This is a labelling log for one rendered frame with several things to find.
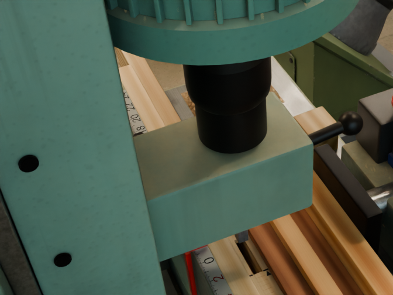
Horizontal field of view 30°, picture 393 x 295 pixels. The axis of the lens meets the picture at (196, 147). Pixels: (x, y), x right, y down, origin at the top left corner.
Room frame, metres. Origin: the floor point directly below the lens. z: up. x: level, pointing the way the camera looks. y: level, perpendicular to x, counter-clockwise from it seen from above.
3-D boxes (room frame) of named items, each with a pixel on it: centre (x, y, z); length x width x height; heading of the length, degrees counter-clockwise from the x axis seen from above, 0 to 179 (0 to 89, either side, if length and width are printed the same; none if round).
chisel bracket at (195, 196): (0.40, -0.01, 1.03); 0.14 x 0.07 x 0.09; 106
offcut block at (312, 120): (0.56, -0.12, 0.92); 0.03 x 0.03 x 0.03; 18
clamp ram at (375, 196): (0.42, -0.15, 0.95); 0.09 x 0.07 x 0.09; 16
